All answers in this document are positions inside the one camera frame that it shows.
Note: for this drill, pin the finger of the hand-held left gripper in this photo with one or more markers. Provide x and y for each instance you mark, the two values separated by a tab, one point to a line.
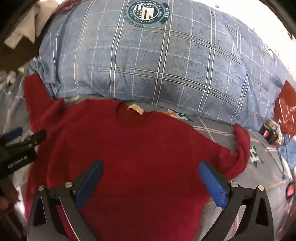
37	137
14	133

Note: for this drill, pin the white crumpled cloth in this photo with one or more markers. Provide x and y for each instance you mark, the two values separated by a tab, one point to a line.
30	20

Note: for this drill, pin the brown wooden headboard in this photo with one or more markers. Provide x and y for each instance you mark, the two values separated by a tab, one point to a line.
9	58

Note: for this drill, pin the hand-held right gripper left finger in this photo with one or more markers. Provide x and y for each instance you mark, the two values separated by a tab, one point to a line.
90	182

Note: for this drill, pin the red knit sweater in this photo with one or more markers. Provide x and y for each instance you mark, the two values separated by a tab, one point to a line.
138	162

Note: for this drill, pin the red plastic bag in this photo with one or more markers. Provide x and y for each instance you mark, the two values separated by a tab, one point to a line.
288	111

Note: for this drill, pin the blue plaid pillow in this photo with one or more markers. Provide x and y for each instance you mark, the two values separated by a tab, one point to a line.
161	58

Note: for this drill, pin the small red object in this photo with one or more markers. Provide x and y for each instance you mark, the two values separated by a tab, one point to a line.
291	191

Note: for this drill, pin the small black box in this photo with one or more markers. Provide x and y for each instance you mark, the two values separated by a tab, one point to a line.
268	133

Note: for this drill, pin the grey-blue printed bed sheet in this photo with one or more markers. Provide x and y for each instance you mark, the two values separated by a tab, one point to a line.
254	166

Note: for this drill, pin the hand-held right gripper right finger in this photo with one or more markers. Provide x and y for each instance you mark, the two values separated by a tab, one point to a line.
212	183

